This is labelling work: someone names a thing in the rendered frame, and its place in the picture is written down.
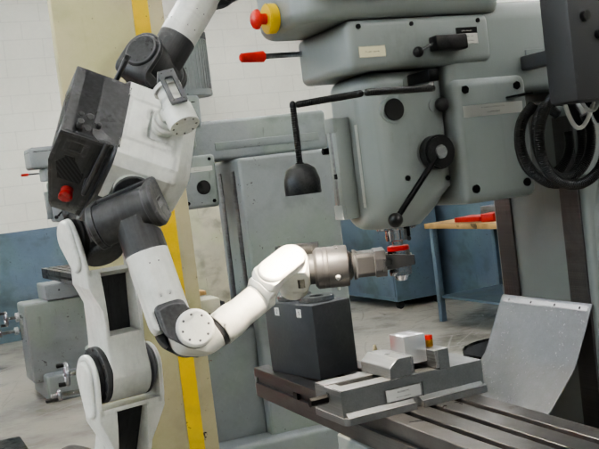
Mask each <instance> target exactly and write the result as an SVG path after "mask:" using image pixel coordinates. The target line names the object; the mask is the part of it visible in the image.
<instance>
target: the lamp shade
mask: <svg viewBox="0 0 599 449"><path fill-rule="evenodd" d="M284 190H285V196H295V195H302V194H310V193H317V192H322V189H321V182H320V177H319V175H318V173H317V171H316V168H315V167H313V166H311V165H310V164H308V163H304V162H302V163H295V165H292V166H291V167H289V168H288V169H287V170H286V173H285V178H284Z"/></svg>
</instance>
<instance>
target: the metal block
mask: <svg viewBox="0 0 599 449"><path fill-rule="evenodd" d="M390 349H391V351H394V352H399V353H402V354H406V355H412V356H413V358H414V363H420V362H424V361H427V355H426V347H425V339H424V333H421V332H417V331H402V332H398V333H394V334H390Z"/></svg>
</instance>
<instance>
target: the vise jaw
mask: <svg viewBox="0 0 599 449"><path fill-rule="evenodd" d="M361 366H362V371H364V372H368V373H371V374H374V375H377V376H381V377H383V378H387V379H390V380H393V379H396V378H400V377H404V376H408V375H411V374H412V372H414V358H413V356H412V355H406V354H402V353H399V352H394V351H390V350H387V349H378V350H374V351H370V352H367V353H366V355H365V356H364V358H363V359H362V360H361Z"/></svg>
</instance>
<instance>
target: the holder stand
mask: <svg viewBox="0 0 599 449"><path fill-rule="evenodd" d="M277 297H278V299H276V300H275V305H274V306H273V307H271V308H270V309H269V310H268V311H266V319H267V332H268V339H269V346H270V354H271V361H272V368H273V371H278V372H282V373H287V374H292V375H297V376H301V377H307V378H311V379H316V380H324V379H328V378H331V377H334V376H338V375H341V374H344V373H347V372H351V371H356V370H357V355H356V348H355V340H354V332H353V325H352V317H351V310H350V303H349V298H340V297H335V296H334V294H333V293H331V292H324V293H315V294H311V291H309V292H308V294H307V295H306V296H305V297H304V298H301V299H298V300H289V299H286V298H284V297H283V296H282V295H279V296H277Z"/></svg>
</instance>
